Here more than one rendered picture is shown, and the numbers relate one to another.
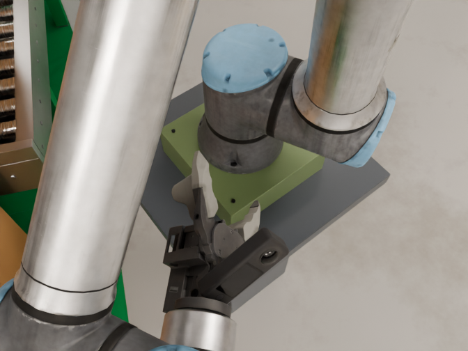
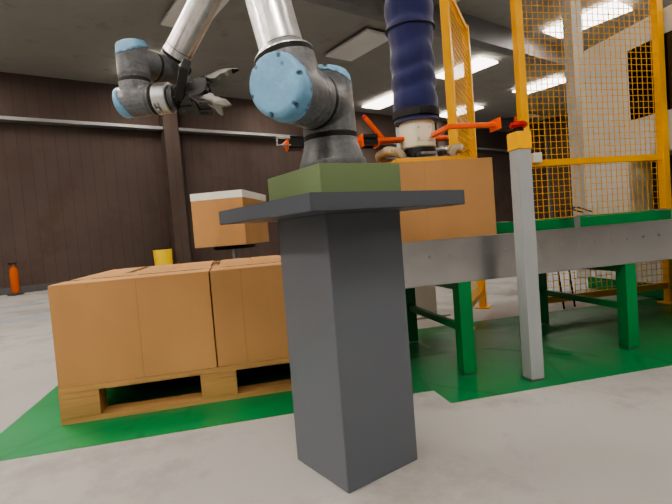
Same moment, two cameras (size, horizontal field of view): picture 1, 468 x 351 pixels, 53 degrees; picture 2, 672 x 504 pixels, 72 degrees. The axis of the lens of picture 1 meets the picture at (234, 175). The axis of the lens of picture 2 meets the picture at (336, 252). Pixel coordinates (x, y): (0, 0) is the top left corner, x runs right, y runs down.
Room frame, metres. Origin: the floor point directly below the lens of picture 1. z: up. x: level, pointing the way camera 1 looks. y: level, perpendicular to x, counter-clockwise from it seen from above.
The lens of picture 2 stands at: (0.63, -1.33, 0.66)
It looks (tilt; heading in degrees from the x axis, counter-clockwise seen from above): 3 degrees down; 92
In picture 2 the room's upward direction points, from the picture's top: 5 degrees counter-clockwise
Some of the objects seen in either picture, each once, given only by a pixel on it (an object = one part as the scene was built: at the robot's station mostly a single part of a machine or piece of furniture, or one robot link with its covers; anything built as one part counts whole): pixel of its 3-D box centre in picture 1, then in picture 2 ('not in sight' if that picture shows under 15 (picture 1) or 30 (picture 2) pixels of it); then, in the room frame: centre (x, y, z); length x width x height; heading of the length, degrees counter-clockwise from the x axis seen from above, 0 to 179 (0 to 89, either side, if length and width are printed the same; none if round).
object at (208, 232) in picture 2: not in sight; (232, 219); (-0.28, 2.35, 0.82); 0.60 x 0.40 x 0.40; 84
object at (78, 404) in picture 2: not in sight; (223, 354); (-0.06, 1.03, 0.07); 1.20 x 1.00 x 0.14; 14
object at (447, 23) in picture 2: not in sight; (465, 163); (1.46, 1.85, 1.05); 0.87 x 0.10 x 2.10; 66
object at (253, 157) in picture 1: (241, 123); (331, 153); (0.60, -0.02, 0.88); 0.19 x 0.19 x 0.10
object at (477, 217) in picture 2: not in sight; (418, 207); (0.98, 0.97, 0.75); 0.60 x 0.40 x 0.40; 14
